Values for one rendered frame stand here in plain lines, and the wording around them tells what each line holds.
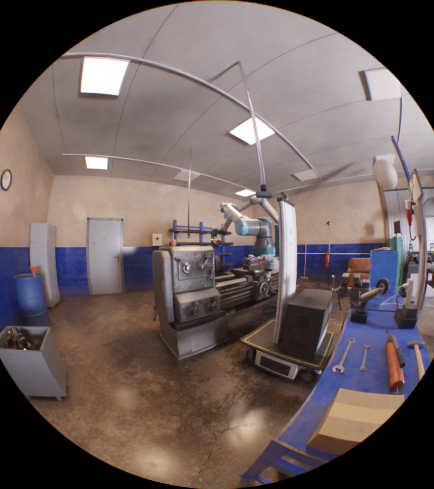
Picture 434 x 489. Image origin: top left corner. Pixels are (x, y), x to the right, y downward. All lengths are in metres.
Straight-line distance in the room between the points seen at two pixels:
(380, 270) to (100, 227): 5.60
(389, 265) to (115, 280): 5.51
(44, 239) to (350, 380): 4.40
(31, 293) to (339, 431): 3.18
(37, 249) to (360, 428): 4.39
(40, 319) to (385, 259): 4.63
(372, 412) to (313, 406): 0.19
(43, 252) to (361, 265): 8.13
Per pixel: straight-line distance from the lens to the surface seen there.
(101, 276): 4.81
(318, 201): 6.29
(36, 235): 4.15
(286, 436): 0.52
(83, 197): 5.07
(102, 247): 4.74
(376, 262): 2.02
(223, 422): 1.48
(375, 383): 0.73
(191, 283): 1.76
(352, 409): 0.50
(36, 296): 3.07
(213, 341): 2.20
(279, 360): 1.62
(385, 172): 4.34
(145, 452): 1.44
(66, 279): 5.07
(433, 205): 5.44
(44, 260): 4.06
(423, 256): 1.25
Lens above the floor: 1.33
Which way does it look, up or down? 1 degrees up
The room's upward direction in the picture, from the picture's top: 1 degrees counter-clockwise
